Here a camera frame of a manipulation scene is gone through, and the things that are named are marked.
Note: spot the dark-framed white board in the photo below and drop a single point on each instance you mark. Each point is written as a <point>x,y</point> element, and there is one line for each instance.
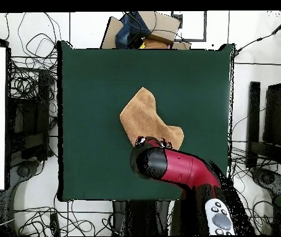
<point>205,27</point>

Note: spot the black wheeled stand base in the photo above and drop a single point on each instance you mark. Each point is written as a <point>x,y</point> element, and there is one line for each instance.
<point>24,171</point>

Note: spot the black upright post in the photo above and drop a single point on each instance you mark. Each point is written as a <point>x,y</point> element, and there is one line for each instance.
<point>253,118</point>

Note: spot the dark green table cloth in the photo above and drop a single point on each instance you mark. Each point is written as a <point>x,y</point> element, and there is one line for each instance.
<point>93,160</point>

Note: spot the black chair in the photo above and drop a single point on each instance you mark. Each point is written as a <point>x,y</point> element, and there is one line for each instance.
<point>277,116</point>

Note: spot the blue jeans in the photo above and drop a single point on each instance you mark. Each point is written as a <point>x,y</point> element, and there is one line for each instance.
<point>130,32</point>

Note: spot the brown cardboard box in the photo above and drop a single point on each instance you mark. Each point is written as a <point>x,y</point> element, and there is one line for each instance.
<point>162,24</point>

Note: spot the brown cardboard sheet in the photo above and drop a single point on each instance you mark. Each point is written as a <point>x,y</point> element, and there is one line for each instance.
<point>110,34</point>

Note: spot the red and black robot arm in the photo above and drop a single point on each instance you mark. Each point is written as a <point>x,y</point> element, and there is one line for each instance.
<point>187,170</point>

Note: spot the orange terry towel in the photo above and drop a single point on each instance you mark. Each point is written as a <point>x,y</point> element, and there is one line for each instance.
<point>145,116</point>

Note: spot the black equipment stand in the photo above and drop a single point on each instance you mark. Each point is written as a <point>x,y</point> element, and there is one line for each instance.
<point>31,118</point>

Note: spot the orange-brown cloth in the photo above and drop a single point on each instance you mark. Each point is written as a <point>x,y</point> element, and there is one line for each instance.
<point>157,44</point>

